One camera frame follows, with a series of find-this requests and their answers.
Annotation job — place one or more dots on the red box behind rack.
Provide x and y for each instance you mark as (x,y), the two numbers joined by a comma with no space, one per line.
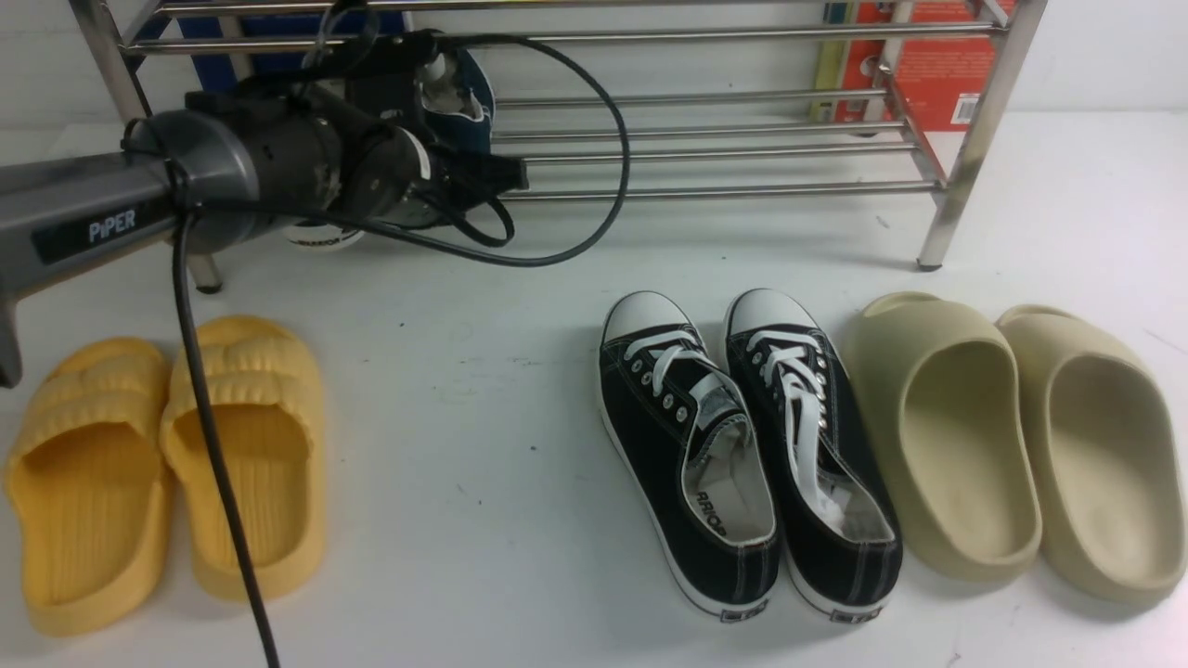
(942,79)

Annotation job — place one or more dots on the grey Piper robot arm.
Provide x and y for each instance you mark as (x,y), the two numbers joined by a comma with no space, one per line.
(274,151)

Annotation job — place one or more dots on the right black lace-up sneaker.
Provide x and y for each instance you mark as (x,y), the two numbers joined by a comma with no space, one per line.
(844,545)

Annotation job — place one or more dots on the left black lace-up sneaker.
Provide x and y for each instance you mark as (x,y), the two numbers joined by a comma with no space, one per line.
(683,431)

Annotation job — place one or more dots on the yellow slipper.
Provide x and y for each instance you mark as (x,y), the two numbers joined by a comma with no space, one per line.
(267,395)
(90,489)

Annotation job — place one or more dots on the left yellow slipper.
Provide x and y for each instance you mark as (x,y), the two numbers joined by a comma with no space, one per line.
(90,489)

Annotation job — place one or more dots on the right yellow slipper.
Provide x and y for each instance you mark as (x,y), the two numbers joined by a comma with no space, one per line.
(267,395)

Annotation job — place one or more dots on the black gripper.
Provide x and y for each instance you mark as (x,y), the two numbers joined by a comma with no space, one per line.
(392,165)

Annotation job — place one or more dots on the stainless steel shoe rack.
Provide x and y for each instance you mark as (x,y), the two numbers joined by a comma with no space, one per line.
(593,177)

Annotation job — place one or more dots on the black lace-up sneaker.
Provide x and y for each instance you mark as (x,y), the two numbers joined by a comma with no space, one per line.
(844,545)
(683,431)

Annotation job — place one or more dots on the left beige foam slide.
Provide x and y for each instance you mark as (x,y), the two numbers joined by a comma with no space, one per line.
(938,388)

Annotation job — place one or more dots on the navy canvas sneaker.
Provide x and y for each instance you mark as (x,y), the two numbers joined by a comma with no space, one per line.
(458,101)
(318,237)

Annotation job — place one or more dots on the right beige foam slide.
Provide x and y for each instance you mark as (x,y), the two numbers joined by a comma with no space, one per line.
(1101,443)

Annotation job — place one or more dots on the beige foam slide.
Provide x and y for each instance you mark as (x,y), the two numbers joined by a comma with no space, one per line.
(938,388)
(1101,443)

